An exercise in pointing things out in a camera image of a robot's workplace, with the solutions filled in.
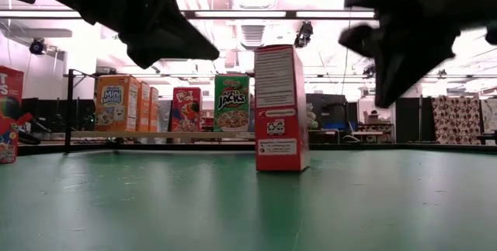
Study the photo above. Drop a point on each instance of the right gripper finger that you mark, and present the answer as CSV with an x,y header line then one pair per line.
x,y
411,60

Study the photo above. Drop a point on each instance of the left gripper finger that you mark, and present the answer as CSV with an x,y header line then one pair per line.
x,y
171,41

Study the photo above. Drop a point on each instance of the red Froot Loops cereal box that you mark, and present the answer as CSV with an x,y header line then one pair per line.
x,y
186,111
9,88
281,99

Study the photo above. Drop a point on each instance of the green Apple Jacks cereal box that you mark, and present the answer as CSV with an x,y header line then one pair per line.
x,y
231,103

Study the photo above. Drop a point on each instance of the black partition panel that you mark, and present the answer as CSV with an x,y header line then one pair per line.
x,y
411,119

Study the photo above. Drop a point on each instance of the floral patterned curtain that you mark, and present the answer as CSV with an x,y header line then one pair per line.
x,y
456,119

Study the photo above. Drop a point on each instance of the black background monitor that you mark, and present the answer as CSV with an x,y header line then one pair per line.
x,y
328,107

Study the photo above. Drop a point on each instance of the black ceiling spotlight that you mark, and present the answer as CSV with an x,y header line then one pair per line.
x,y
37,47

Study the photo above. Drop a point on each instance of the pale green potted plant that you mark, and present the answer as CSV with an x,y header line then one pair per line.
x,y
312,116

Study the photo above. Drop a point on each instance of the black overhead light beam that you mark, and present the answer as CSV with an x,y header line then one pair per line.
x,y
291,14

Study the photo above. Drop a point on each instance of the green table mat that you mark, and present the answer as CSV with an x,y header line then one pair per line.
x,y
155,212

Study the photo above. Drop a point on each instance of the silver ceiling air duct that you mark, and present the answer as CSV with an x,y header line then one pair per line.
x,y
252,35

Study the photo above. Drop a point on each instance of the black aluminium rig frame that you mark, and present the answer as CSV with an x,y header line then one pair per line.
x,y
388,148

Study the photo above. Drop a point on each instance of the thin black shelf frame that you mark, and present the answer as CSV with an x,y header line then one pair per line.
x,y
69,111

